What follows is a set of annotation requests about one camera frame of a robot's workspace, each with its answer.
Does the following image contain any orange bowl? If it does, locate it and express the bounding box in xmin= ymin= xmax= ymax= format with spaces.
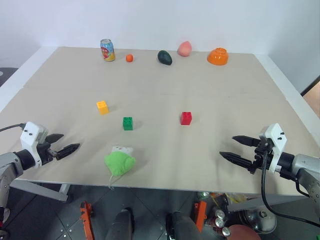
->
xmin=206 ymin=47 xmax=230 ymax=67

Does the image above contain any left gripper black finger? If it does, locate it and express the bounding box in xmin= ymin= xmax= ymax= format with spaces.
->
xmin=55 ymin=143 xmax=81 ymax=161
xmin=46 ymin=133 xmax=65 ymax=144

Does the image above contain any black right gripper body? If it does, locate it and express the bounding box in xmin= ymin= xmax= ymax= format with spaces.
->
xmin=249 ymin=138 xmax=275 ymax=175

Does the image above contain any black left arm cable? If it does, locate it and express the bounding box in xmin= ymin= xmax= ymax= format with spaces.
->
xmin=0 ymin=123 xmax=27 ymax=133

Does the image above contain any colourful drink can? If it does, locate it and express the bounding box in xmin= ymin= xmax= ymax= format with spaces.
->
xmin=100 ymin=38 xmax=116 ymax=63

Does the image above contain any orange metal stand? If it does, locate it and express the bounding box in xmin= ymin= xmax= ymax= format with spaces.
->
xmin=193 ymin=199 xmax=208 ymax=234
xmin=79 ymin=200 xmax=96 ymax=240

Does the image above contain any yellow toy brick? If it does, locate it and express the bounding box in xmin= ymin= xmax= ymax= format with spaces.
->
xmin=96 ymin=100 xmax=110 ymax=116

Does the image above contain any yellow plastic bag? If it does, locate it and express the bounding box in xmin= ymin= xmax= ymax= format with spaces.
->
xmin=226 ymin=193 xmax=248 ymax=204

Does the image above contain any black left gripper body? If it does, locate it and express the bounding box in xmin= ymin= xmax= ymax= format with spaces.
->
xmin=37 ymin=140 xmax=60 ymax=165

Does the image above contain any red toy brick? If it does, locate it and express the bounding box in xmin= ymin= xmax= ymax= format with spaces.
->
xmin=180 ymin=111 xmax=193 ymax=126

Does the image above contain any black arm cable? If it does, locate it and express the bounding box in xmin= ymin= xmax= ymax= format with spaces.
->
xmin=0 ymin=123 xmax=27 ymax=133
xmin=260 ymin=152 xmax=320 ymax=229

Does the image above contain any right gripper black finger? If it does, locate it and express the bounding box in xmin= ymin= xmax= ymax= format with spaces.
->
xmin=232 ymin=135 xmax=261 ymax=147
xmin=219 ymin=151 xmax=254 ymax=169

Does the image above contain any dark rounded foot shape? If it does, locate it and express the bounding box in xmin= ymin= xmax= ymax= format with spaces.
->
xmin=166 ymin=211 xmax=204 ymax=240
xmin=104 ymin=208 xmax=136 ymax=240

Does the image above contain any green toy brick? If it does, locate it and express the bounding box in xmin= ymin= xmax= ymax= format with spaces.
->
xmin=122 ymin=116 xmax=134 ymax=131

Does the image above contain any red-brown round object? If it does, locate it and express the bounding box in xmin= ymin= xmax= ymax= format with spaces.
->
xmin=228 ymin=224 xmax=261 ymax=240

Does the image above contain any dark green avocado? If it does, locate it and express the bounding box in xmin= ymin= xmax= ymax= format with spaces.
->
xmin=157 ymin=50 xmax=173 ymax=66

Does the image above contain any pink peach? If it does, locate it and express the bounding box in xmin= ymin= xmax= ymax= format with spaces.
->
xmin=177 ymin=40 xmax=193 ymax=58

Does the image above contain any green and white plush toy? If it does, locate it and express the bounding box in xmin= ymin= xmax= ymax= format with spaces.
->
xmin=103 ymin=145 xmax=137 ymax=189

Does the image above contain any shiny steel pot lid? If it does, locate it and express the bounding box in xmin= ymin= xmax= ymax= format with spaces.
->
xmin=243 ymin=208 xmax=278 ymax=235

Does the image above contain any grey metal table frame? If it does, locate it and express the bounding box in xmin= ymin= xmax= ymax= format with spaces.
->
xmin=9 ymin=179 xmax=71 ymax=202
xmin=226 ymin=194 xmax=311 ymax=213

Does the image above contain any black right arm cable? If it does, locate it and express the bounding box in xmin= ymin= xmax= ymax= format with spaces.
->
xmin=260 ymin=152 xmax=320 ymax=229

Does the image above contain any beige paper table cover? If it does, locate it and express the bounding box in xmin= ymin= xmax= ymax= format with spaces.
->
xmin=0 ymin=46 xmax=320 ymax=196

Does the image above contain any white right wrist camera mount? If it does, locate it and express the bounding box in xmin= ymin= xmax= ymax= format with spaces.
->
xmin=258 ymin=122 xmax=288 ymax=174

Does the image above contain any white shoe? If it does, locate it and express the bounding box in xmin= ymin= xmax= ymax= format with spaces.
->
xmin=0 ymin=206 xmax=11 ymax=226

